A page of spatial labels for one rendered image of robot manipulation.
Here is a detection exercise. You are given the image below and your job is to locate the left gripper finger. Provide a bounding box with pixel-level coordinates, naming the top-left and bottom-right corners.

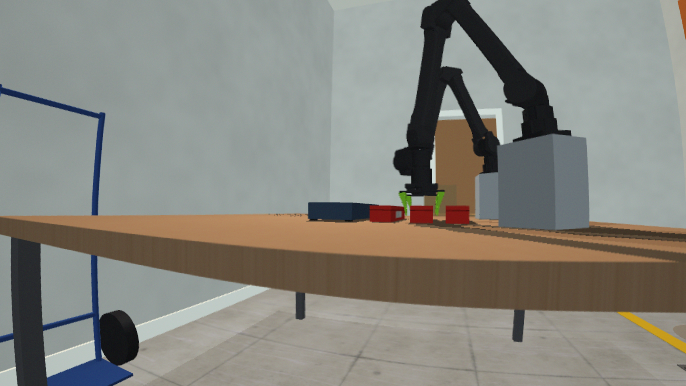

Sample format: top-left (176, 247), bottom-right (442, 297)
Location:
top-left (399, 192), bottom-right (407, 216)
top-left (437, 192), bottom-right (445, 212)

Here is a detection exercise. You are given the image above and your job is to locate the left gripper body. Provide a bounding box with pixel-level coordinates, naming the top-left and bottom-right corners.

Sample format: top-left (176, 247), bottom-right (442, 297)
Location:
top-left (399, 166), bottom-right (445, 193)

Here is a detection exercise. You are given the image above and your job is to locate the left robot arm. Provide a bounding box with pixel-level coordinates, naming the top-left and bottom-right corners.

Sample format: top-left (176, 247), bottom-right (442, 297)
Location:
top-left (393, 0), bottom-right (571, 183)

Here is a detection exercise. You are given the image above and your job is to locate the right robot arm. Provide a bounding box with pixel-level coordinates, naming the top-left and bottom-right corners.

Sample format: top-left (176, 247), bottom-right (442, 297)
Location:
top-left (426, 66), bottom-right (500, 174)

